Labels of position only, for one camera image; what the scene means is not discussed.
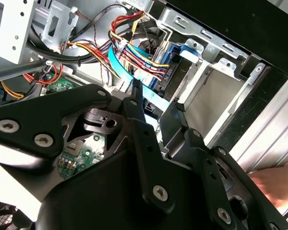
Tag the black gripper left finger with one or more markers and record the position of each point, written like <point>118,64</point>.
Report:
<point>26,124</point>

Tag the hard disk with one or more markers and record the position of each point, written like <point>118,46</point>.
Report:
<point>180,79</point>

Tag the bare human hand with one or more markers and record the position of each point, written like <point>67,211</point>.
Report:
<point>278,184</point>

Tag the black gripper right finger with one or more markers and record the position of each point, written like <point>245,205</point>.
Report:
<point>175,134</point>

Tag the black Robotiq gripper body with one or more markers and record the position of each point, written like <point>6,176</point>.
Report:
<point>105,191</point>

